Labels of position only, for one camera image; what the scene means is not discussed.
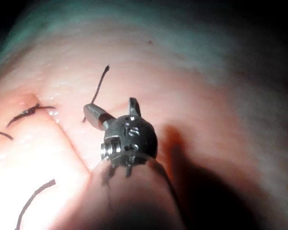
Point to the tissue pad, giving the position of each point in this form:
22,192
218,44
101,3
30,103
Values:
206,83

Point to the right arm needle driver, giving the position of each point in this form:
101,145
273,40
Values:
132,141

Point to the short black thread piece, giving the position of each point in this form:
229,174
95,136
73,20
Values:
100,85

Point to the right arm needle driver jaw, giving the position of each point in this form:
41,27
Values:
134,107
96,116

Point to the black stitching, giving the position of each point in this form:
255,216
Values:
30,111

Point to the curved black thread piece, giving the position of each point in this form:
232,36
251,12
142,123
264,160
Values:
30,198

